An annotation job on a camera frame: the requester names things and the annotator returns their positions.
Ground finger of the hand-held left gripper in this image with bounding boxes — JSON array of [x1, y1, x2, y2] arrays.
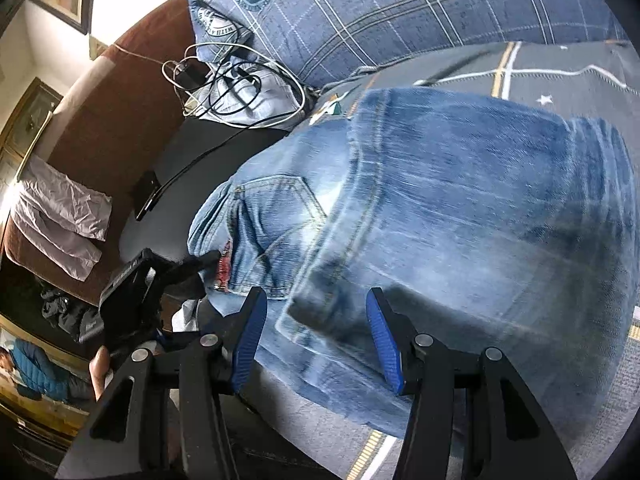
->
[[162, 249, 222, 293]]

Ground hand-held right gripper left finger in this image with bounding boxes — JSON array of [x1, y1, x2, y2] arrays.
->
[[55, 286, 269, 480]]

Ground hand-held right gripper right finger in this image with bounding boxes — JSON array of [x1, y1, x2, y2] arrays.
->
[[365, 287, 579, 480]]

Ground blue denim pants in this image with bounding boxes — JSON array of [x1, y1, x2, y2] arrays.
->
[[187, 87, 640, 442]]

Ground person's left hand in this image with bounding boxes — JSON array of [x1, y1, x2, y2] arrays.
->
[[89, 345, 112, 402]]

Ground dark clothing pile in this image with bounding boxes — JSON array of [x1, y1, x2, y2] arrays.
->
[[39, 280, 102, 343]]

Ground black phone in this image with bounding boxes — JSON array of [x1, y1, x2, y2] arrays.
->
[[134, 170, 162, 222]]

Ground black cushion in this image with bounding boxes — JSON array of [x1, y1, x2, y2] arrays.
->
[[121, 119, 292, 263]]

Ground white crumpled cloth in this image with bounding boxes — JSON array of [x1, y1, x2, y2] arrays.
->
[[9, 154, 114, 282]]

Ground brown headboard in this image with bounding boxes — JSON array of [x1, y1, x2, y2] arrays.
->
[[0, 0, 201, 307]]

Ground black charger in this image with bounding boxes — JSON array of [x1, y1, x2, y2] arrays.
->
[[174, 61, 207, 87]]

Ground blue plaid pillow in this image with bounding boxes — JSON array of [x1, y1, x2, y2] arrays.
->
[[187, 0, 632, 87], [189, 2, 257, 63]]

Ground grey patterned bedsheet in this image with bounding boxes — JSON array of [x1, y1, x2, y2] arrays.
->
[[220, 40, 640, 480]]

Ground black strap cable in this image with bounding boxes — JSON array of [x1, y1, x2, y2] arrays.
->
[[149, 129, 253, 203]]

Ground white cable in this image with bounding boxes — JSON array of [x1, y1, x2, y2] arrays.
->
[[161, 42, 307, 129]]

